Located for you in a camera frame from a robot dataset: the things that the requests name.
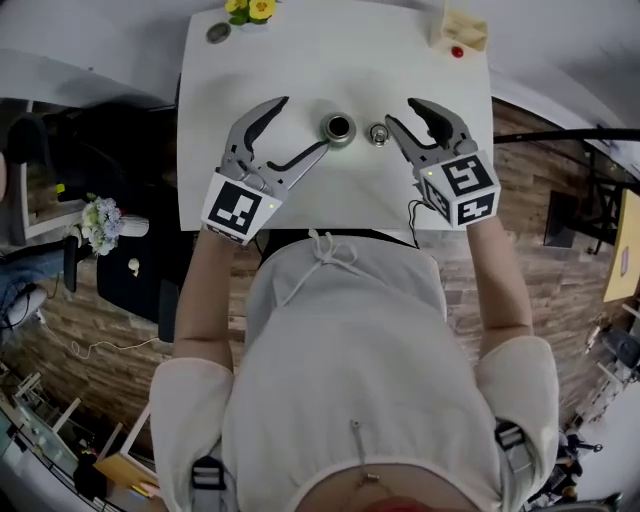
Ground yellow flowers in pot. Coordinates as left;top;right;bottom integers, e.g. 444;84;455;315
223;0;278;33

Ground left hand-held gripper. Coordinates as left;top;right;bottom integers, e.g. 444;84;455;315
200;96;329;246

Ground person's left forearm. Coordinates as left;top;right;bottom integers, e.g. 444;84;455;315
172;223;262;372

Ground black strap buckle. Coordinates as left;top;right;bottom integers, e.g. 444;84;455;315
493;418;532;474
191;453;227;502

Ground grey round dish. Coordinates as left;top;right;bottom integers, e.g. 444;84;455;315
205;21;232;46

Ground person's right forearm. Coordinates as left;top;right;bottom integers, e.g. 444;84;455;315
464;213;534;362

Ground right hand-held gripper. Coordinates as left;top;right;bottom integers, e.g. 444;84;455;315
384;97;502;229

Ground thin black cable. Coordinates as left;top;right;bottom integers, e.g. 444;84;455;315
406;198;427;250

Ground person's white shirt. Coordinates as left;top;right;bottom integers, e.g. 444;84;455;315
148;228;562;512

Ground black floor panel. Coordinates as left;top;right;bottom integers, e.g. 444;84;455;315
541;188;577;249

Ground metal bottle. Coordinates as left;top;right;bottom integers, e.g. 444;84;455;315
319;111;357;150

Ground pale wooden box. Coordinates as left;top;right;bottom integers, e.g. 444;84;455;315
428;0;490;52

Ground white floor cable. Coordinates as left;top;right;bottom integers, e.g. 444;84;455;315
68;335;162;360

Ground white and blue flower bouquet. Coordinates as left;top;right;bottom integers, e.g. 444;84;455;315
78;193;125;257

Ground yellow table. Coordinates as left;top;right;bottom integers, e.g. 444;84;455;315
601;188;640;304

